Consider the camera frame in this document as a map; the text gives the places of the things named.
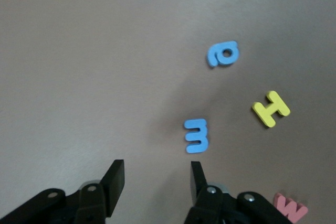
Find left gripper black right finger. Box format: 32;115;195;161
183;161;238;224

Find blue foam lowercase a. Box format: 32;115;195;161
206;40;240;69

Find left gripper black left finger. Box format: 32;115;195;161
75;159;124;224

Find pink foam lowercase w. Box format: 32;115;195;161
272;192;308;223

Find yellow foam uppercase H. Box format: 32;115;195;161
251;90;291;128

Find blue foam lowercase m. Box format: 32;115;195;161
183;119;210;154

